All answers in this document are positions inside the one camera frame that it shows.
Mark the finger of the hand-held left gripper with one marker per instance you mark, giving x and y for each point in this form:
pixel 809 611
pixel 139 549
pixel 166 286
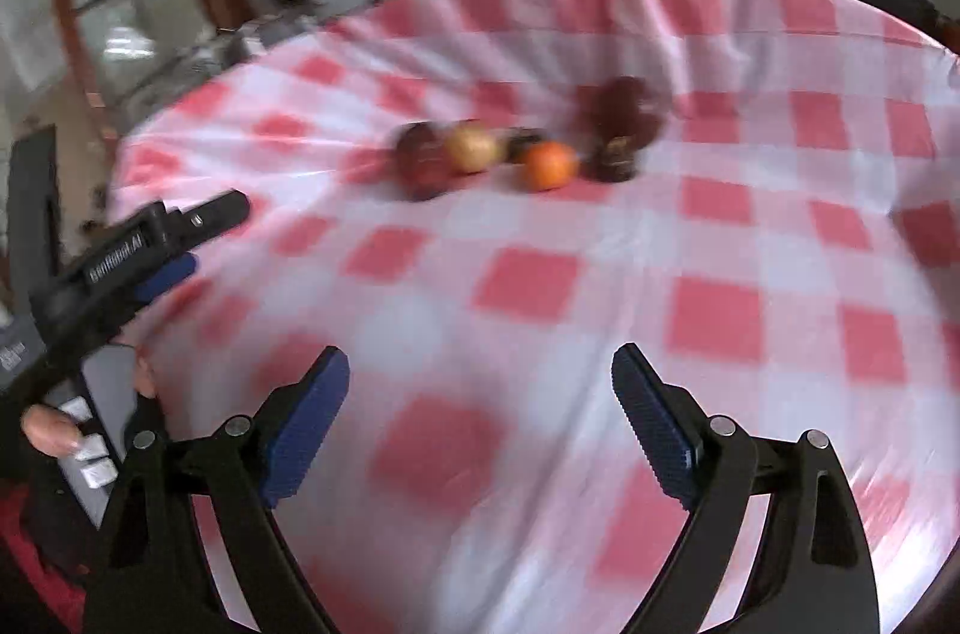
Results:
pixel 171 274
pixel 214 215

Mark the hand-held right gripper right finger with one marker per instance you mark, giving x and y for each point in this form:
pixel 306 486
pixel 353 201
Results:
pixel 652 424

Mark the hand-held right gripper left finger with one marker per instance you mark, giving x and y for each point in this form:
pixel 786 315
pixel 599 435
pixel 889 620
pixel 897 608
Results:
pixel 307 424

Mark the dark red pomegranate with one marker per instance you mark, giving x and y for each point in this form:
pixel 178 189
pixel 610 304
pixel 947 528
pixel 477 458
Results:
pixel 420 162
pixel 619 105

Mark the dark brown water chestnut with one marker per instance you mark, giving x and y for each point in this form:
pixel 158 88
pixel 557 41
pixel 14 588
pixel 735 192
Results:
pixel 519 143
pixel 613 162

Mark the yellow striped pepino melon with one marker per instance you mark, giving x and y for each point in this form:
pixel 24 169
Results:
pixel 472 148

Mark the small orange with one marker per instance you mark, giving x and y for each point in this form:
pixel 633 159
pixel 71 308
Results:
pixel 550 165

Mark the person's left hand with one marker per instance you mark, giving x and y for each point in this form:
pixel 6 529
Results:
pixel 49 431

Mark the red white checkered tablecloth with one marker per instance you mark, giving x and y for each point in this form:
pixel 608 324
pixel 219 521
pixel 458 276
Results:
pixel 525 244

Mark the person's red garment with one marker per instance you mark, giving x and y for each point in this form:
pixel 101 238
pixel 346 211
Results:
pixel 30 566

